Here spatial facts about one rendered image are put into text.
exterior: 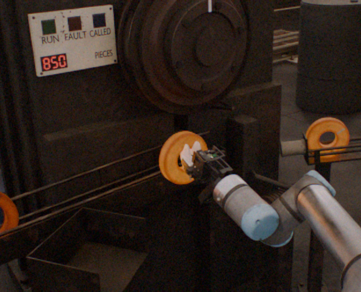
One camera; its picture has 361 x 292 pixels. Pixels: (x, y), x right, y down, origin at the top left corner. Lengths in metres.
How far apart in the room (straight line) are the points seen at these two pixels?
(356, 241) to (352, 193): 2.17
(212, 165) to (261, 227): 0.23
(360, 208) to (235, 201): 1.79
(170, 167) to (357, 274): 0.74
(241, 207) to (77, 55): 0.70
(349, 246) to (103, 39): 1.00
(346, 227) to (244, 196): 0.32
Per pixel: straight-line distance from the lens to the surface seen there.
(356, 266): 0.94
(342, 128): 2.01
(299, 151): 2.00
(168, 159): 1.49
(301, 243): 2.68
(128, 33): 1.56
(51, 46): 1.61
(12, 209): 1.58
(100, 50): 1.67
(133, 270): 1.45
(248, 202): 1.30
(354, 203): 3.10
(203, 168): 1.40
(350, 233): 1.07
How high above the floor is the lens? 1.44
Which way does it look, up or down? 22 degrees down
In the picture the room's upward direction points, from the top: 2 degrees counter-clockwise
